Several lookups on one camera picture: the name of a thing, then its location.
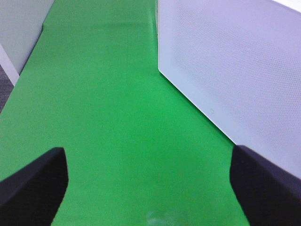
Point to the white partition panel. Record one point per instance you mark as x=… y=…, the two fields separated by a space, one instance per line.
x=21 y=24

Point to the white microwave door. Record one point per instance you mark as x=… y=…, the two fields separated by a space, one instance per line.
x=239 y=63

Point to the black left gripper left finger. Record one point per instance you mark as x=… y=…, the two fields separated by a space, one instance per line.
x=33 y=195

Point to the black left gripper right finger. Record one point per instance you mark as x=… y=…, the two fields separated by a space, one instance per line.
x=267 y=194

